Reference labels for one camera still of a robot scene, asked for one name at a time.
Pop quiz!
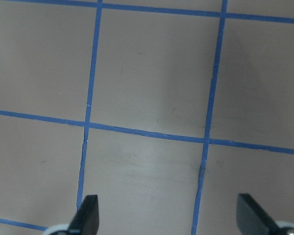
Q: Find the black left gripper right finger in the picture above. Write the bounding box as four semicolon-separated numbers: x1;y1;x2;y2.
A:
236;193;280;235

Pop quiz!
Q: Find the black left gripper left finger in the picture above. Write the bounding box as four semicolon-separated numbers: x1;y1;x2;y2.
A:
67;195;99;233

